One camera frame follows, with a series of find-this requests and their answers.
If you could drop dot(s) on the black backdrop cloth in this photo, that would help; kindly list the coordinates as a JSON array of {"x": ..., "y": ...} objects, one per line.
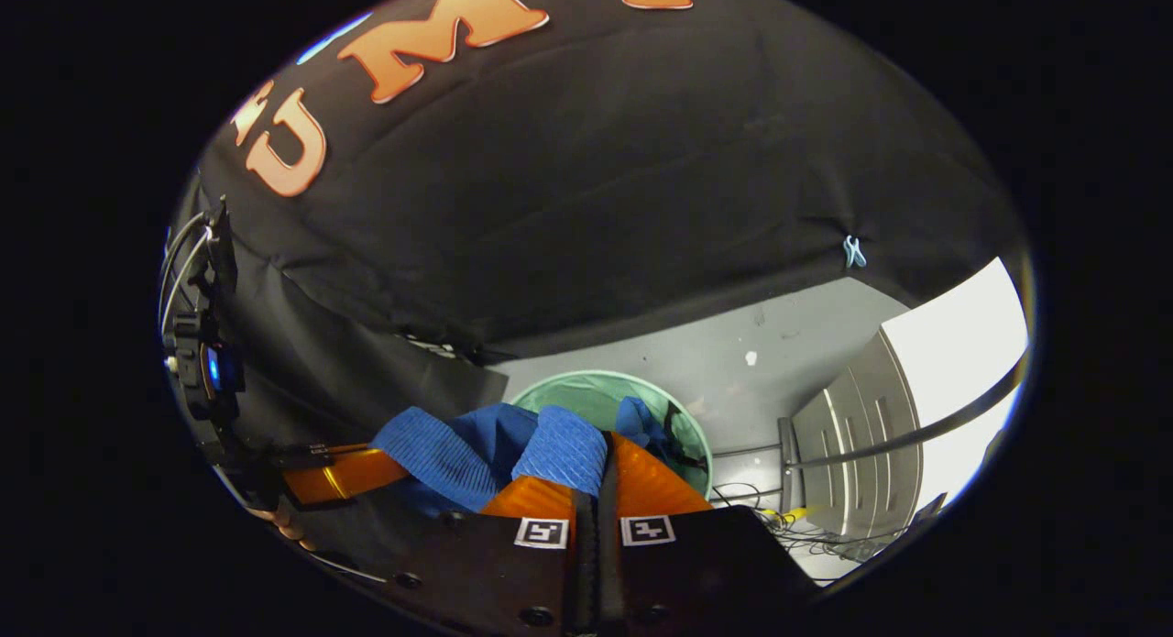
[{"x": 596, "y": 206}]

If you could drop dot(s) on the grey metal cabinet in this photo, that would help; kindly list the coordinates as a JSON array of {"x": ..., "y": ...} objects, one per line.
[{"x": 852, "y": 399}]

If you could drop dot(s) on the black clothes rack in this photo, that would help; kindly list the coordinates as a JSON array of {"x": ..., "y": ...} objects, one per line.
[{"x": 916, "y": 432}]

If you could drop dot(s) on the light blue clip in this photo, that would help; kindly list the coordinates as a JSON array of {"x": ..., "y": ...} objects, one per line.
[{"x": 854, "y": 250}]

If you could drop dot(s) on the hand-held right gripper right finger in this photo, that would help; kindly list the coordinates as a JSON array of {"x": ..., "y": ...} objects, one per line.
[{"x": 696, "y": 573}]

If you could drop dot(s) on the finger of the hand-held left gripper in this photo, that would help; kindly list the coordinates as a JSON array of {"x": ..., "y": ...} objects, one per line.
[{"x": 339, "y": 479}]

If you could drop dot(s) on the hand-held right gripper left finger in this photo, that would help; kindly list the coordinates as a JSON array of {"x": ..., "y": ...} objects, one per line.
[{"x": 495, "y": 582}]

